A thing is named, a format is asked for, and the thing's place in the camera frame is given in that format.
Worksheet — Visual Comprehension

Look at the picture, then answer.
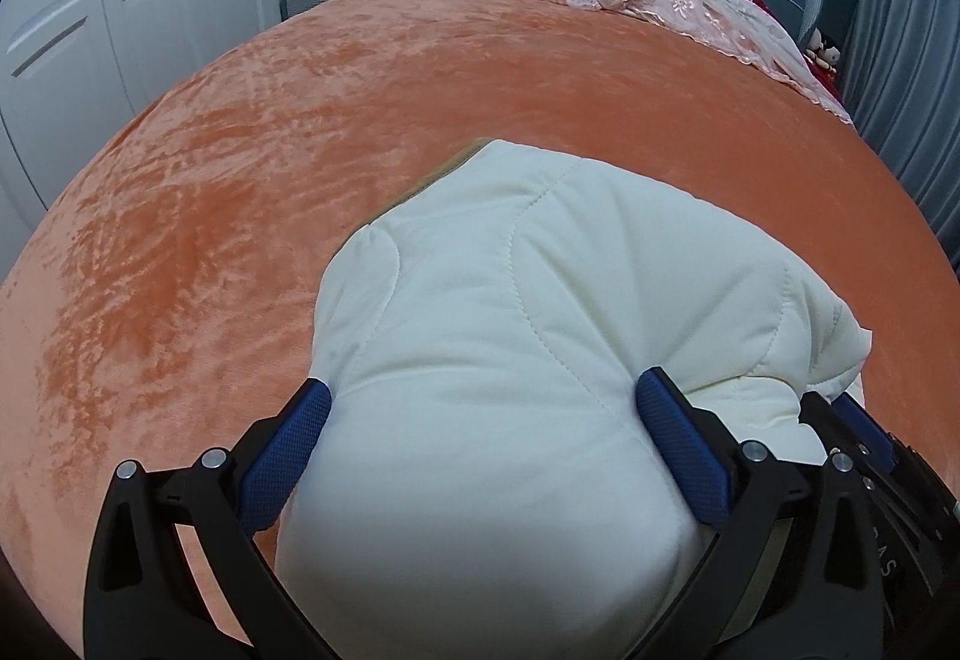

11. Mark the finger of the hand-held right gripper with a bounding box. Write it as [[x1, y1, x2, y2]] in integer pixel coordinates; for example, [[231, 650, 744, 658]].
[[798, 391, 865, 464], [834, 393, 914, 475]]

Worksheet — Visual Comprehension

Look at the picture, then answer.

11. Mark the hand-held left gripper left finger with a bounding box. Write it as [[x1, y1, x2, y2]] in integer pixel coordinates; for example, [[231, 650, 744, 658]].
[[82, 376, 335, 660]]

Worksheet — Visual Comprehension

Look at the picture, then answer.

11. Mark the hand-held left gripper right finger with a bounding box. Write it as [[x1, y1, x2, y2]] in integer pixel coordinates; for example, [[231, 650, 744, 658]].
[[636, 366, 887, 660]]

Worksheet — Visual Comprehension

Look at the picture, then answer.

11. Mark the cream quilted coat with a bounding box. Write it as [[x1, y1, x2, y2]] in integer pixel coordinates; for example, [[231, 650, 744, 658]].
[[272, 138, 875, 660]]

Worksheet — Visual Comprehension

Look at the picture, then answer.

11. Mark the orange bedspread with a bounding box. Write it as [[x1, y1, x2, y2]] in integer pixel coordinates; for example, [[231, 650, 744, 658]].
[[0, 0, 960, 647]]

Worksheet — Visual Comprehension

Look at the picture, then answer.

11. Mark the stuffed toy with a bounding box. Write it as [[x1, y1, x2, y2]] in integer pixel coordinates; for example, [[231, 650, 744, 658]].
[[801, 25, 846, 100]]

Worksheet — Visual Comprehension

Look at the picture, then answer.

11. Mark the grey curtain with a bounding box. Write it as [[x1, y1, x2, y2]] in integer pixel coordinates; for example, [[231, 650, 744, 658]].
[[838, 0, 960, 250]]

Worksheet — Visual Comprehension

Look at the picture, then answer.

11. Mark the dark nightstand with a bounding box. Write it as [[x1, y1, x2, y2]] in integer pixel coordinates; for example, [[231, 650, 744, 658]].
[[278, 0, 370, 24]]

